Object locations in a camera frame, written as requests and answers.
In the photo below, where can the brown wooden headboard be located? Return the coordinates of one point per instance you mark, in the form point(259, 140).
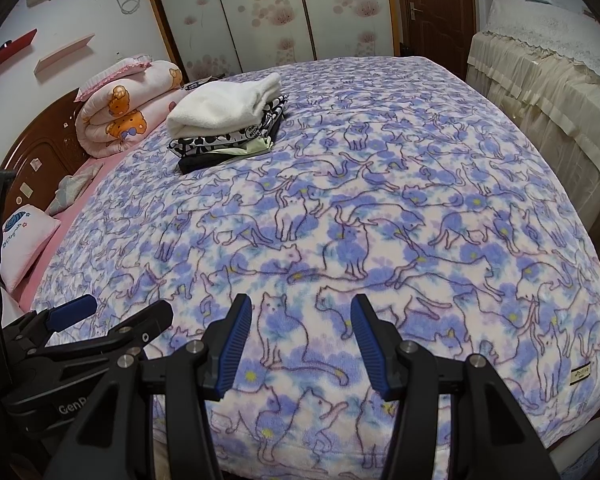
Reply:
point(40, 155)

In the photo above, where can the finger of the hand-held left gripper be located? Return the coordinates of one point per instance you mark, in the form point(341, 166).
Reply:
point(70, 310)
point(150, 317)

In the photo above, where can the pink wall shelf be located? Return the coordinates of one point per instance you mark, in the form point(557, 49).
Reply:
point(65, 54)

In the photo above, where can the grey crumpled cloth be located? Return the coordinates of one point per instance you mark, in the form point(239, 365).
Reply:
point(72, 190)

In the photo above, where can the dark folded garment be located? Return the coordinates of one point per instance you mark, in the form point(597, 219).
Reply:
point(200, 162)

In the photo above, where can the purple cat print blanket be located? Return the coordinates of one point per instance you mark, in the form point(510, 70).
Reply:
point(380, 210)

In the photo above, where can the small pink pillow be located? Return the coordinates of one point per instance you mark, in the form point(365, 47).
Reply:
point(25, 245)

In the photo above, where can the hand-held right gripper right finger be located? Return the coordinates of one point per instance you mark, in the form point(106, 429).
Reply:
point(367, 345)

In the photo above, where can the floral sliding door wardrobe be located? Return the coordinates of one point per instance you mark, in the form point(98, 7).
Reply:
point(265, 15)

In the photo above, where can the cream lace covered furniture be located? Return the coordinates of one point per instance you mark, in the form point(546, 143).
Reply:
point(545, 95)

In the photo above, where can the pink bear print quilt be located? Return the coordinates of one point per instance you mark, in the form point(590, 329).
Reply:
point(125, 110)

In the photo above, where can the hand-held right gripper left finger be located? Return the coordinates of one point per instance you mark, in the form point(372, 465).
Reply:
point(235, 345)

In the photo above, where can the black white printed garment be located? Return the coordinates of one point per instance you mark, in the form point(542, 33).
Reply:
point(215, 140)

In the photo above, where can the white knit cardigan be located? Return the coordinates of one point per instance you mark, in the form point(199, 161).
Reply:
point(220, 105)

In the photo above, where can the pink bed sheet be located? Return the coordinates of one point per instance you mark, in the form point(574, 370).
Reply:
point(100, 175)

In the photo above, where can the brown wooden door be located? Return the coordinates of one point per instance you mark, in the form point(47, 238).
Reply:
point(440, 10)

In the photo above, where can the red wall shelf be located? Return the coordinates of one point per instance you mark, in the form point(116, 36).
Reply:
point(10, 52)

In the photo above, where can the light green folded garment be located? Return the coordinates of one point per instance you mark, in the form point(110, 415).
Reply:
point(245, 149)

